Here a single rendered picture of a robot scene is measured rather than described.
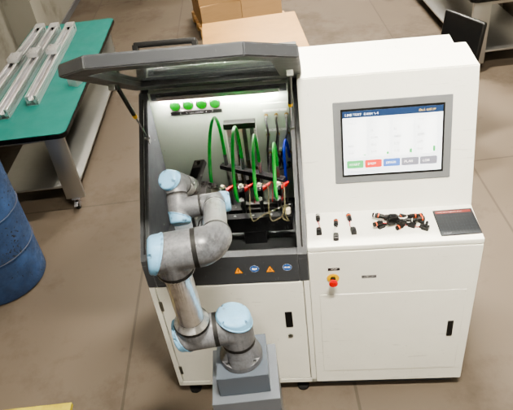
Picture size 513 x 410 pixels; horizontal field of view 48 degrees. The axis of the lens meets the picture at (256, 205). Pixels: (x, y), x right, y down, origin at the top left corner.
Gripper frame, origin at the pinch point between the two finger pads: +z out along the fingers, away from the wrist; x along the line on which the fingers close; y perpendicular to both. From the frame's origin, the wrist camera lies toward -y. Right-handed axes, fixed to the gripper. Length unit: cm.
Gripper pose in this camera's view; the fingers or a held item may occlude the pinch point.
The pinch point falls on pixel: (215, 189)
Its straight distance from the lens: 232.4
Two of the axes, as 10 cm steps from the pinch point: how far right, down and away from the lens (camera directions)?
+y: 0.2, 9.9, -1.7
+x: 9.1, -0.9, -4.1
